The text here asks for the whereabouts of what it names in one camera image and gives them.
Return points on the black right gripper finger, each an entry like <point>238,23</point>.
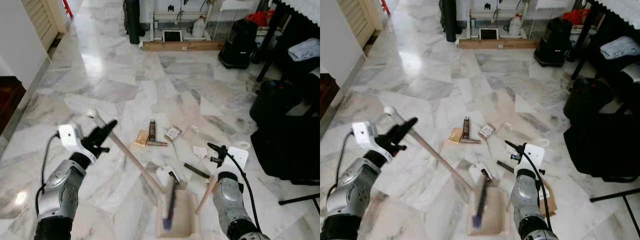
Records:
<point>215,147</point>
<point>513,157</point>
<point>511,144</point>
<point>215,160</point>

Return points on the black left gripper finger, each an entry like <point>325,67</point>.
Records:
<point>407,124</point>
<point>107,125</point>
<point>397,135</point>
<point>98,136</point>

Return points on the beige dustpan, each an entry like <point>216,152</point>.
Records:
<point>497,215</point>
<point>182,217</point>

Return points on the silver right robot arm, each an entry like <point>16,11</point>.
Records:
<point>530,202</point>
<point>232,205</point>

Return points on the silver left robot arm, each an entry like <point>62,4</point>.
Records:
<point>60,192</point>
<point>352,192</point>

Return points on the black marker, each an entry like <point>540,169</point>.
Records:
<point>196,170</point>
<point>505,166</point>

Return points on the clear plastic wrapper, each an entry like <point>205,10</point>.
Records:
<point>504,131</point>
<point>190,134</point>

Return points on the white printed packet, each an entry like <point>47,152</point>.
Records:
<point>173,133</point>
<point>486,130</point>

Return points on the small tan cardboard piece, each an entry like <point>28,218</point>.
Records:
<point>456,136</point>
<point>142,138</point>

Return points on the short brown stick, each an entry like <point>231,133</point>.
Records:
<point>471,141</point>
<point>157,144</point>

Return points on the dark brown tube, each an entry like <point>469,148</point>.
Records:
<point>466,128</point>
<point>152,131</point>

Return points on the brown cardboard with white label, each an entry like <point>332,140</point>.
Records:
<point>549,200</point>

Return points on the large black bag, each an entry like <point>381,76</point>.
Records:
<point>287,150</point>
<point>602,147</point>

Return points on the round black bag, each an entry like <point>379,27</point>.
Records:
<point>587,99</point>
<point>275,102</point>

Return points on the dark wooden furniture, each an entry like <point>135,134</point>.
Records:
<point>327,95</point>
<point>10,102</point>

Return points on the long wooden plank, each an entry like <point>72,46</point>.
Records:
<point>182,45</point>
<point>500,44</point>

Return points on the black boxy case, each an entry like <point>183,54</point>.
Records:
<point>552,42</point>
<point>239,45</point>

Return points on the tall black cylinder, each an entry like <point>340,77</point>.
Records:
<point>448,21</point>
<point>132,22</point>

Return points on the small framed screen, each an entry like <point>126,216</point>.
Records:
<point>172,36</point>
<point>488,34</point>

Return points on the white metal rack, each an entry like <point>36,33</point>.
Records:
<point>470,19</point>
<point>152,20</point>

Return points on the louvred wooden door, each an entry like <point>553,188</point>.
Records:
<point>45,20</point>
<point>361,19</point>

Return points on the white plastic jug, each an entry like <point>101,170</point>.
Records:
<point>515,26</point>
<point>199,29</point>

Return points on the black table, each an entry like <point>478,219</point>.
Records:
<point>272,40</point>
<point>586,37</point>

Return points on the folded blue towel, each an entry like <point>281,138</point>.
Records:
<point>620,47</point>
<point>305,50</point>

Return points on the red bag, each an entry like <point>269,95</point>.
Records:
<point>260,17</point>
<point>575,16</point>

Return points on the white lace tablecloth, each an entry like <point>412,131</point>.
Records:
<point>620,7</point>
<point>302,7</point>

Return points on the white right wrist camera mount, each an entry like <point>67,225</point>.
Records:
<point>237,157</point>
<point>534,155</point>

